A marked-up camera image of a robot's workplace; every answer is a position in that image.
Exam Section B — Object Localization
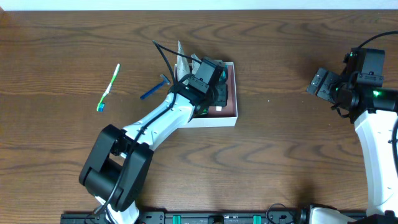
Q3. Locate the Colgate toothpaste tube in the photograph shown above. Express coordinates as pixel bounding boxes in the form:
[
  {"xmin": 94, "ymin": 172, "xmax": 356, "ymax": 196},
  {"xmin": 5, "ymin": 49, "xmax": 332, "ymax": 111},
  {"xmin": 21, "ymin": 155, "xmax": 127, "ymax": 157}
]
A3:
[{"xmin": 214, "ymin": 68, "xmax": 228, "ymax": 111}]

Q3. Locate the white box pink inside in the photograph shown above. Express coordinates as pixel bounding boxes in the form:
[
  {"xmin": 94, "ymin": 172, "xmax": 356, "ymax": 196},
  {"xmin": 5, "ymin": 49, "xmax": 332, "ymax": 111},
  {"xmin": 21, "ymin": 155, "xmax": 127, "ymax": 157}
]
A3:
[{"xmin": 171, "ymin": 60, "xmax": 238, "ymax": 128}]

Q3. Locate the clear pump soap bottle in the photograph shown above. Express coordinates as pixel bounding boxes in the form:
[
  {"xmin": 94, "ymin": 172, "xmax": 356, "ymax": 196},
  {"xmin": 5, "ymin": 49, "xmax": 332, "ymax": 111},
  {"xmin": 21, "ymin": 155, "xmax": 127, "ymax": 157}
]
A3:
[{"xmin": 191, "ymin": 54, "xmax": 201, "ymax": 75}]

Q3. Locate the white Pantene tube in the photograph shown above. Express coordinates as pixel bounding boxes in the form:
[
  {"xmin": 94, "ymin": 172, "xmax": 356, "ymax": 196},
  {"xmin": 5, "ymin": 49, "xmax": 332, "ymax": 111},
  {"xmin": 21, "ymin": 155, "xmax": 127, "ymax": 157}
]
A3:
[{"xmin": 176, "ymin": 55, "xmax": 191, "ymax": 85}]

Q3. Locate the blue disposable razor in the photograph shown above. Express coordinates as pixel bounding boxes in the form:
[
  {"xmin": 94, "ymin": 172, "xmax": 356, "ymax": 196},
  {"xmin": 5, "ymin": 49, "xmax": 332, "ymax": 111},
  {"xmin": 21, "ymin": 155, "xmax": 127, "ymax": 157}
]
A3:
[{"xmin": 140, "ymin": 74, "xmax": 170, "ymax": 100}]

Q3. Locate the green white toothbrush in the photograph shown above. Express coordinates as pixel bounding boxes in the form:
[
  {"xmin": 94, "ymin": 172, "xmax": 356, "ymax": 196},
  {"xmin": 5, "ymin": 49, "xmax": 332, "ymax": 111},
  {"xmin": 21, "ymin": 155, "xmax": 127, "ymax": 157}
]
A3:
[{"xmin": 96, "ymin": 63, "xmax": 121, "ymax": 112}]

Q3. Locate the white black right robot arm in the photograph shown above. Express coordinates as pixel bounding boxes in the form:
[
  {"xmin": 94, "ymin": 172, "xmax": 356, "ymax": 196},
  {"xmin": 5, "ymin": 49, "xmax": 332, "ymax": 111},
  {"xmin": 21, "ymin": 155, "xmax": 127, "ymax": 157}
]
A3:
[{"xmin": 307, "ymin": 68, "xmax": 397, "ymax": 223}]

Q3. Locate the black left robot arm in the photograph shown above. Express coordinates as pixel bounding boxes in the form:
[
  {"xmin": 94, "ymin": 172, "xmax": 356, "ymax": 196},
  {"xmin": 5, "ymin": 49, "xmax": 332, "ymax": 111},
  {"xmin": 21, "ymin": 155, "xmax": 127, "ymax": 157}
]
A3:
[{"xmin": 79, "ymin": 83, "xmax": 228, "ymax": 223}]

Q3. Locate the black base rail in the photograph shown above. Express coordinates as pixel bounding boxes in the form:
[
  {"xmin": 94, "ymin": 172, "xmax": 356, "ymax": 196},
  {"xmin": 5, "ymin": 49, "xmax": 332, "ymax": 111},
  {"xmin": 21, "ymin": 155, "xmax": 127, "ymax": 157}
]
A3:
[{"xmin": 60, "ymin": 208, "xmax": 368, "ymax": 224}]

